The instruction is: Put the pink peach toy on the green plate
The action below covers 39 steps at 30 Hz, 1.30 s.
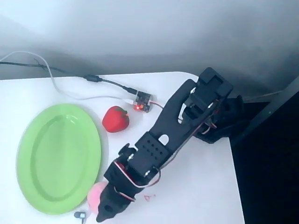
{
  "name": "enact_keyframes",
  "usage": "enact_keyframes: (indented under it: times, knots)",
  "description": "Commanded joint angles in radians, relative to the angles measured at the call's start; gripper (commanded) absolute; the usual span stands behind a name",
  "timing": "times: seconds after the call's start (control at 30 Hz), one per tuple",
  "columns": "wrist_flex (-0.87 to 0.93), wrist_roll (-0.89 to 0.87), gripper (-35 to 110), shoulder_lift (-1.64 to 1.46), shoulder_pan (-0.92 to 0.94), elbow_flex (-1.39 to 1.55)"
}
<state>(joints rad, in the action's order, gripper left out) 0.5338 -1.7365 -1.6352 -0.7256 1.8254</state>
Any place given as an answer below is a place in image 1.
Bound small controller circuit board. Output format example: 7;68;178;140
132;91;156;112

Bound thin red board lead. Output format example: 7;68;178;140
149;101;164;110

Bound green oval plate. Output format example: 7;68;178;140
16;103;103;215

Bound black silver earphone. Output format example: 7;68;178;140
73;211;87;224

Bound red strawberry toy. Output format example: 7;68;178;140
102;105;130;133

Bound black and white cables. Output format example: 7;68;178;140
0;51;135;103

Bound pink plush peach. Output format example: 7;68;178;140
87;182;108;214

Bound black power cable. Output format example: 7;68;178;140
0;60;138;95

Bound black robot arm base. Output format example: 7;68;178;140
196;95;246;144

